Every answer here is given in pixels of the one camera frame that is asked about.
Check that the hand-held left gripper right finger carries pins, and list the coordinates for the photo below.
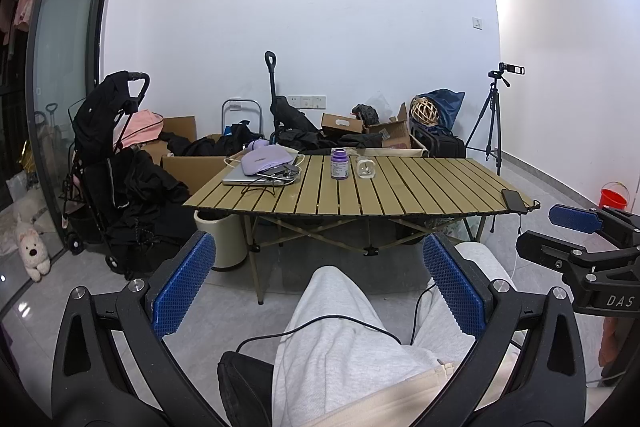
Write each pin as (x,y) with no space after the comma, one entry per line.
(452,289)

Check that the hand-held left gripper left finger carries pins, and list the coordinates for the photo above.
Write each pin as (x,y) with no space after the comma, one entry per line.
(182,287)

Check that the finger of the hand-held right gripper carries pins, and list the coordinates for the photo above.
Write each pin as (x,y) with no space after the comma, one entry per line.
(550,254)
(575,217)

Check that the person's right hand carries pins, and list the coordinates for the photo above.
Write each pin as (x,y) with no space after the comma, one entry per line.
(614,344)

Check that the person's right leg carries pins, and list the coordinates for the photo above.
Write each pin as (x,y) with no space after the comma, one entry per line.
(480,264)

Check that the red bucket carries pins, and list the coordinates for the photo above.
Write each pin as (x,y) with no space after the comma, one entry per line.
(613,198)

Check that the cream trash can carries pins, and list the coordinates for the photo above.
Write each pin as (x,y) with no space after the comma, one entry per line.
(220,242)

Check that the black smartphone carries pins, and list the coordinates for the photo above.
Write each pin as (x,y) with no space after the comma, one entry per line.
(514,200)

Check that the black jacket pile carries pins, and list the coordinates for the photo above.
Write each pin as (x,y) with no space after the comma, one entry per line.
(145,192)

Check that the slatted folding camping table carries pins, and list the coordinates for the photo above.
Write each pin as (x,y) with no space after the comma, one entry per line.
(410,187)

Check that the large open cardboard box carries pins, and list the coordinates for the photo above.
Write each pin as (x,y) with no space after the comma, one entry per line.
(192,172)

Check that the black bag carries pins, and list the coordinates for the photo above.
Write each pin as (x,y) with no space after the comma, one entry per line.
(245,387)

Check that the silver laptop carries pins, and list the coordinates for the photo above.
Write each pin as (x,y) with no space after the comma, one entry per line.
(239,179)

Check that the person's legs in grey trousers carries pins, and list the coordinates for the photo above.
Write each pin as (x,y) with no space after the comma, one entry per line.
(340,347)

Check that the black tripod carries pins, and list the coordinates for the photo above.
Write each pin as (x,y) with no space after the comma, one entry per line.
(492,117)

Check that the black suitcase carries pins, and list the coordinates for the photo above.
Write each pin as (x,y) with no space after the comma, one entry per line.
(445,146)

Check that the clear glass cup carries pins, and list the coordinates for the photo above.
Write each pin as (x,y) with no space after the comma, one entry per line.
(365,170)

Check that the purple pouch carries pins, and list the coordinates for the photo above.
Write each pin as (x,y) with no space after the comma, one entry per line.
(265,158)

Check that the white plush dog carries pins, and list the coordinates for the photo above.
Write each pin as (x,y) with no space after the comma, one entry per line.
(32,252)

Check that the brown cardboard box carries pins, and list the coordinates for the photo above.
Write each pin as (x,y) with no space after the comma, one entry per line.
(177,129)

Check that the cardboard box with open flaps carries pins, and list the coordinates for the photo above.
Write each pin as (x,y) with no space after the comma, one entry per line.
(397,137)

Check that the pink cloth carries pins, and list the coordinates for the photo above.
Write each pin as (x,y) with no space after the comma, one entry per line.
(142,127)

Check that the purple-lid jar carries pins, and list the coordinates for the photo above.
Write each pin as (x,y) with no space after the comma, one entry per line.
(339,167)

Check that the blue bag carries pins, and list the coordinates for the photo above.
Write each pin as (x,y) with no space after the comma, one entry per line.
(450,104)

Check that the black stroller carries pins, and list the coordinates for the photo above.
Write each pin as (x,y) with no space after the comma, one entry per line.
(92,142)

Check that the woven bamboo ball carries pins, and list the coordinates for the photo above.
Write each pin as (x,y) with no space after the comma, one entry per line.
(424,112)

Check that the black clothes pile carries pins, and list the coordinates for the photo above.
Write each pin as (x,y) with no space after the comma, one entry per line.
(300,137)

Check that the white plastic bag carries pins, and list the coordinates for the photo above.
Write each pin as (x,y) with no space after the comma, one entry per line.
(17,189)

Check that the black cloth bundle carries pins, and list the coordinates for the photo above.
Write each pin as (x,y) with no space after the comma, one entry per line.
(363,112)

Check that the glass sliding door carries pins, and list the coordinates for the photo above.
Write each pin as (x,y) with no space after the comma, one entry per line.
(70,32)

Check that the hanging pink clothes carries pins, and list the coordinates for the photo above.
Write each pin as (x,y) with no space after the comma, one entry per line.
(22,2)

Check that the black video camera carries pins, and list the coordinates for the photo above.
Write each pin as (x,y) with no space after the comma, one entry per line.
(510,68)

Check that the silver folding stool frame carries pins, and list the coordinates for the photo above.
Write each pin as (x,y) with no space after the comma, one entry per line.
(241,103)

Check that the white light switch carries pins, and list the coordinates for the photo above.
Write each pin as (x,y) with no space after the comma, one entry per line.
(477,23)

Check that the wall socket strip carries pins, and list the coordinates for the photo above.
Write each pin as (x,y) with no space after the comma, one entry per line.
(306,102)

